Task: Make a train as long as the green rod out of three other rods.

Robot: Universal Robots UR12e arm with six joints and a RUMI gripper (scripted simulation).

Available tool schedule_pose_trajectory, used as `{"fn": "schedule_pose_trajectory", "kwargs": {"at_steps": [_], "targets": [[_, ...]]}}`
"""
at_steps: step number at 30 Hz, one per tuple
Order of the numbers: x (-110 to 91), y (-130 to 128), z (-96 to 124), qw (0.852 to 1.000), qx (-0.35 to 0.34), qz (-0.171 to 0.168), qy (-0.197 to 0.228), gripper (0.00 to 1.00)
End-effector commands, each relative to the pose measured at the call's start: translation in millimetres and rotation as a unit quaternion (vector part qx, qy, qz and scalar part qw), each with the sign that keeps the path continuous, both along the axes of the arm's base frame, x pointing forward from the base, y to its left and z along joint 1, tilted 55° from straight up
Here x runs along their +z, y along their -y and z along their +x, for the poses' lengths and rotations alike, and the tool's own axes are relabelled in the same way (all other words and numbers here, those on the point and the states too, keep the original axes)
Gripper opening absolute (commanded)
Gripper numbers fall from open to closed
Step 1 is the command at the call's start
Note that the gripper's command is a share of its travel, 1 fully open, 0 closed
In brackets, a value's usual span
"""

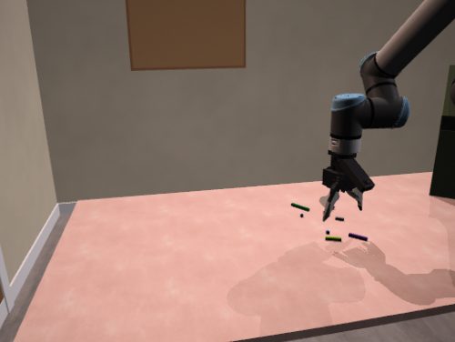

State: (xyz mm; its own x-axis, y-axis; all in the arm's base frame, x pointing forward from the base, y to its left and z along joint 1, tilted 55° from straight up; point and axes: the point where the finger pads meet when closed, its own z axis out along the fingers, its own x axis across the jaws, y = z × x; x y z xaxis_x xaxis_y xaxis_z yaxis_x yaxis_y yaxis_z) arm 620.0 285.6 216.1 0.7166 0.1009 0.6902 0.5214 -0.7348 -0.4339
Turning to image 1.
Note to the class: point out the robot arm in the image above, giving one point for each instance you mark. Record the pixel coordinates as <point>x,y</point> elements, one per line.
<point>383,108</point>

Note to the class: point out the purple rod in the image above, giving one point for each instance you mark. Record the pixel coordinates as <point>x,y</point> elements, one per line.
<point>358,237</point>

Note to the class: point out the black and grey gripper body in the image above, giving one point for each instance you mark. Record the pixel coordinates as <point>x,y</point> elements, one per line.
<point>335,172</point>

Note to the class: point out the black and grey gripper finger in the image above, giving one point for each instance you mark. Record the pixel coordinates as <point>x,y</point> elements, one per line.
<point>356,195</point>
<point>329,201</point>

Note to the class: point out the lime green rod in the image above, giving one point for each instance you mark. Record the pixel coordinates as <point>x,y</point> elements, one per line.
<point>333,238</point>

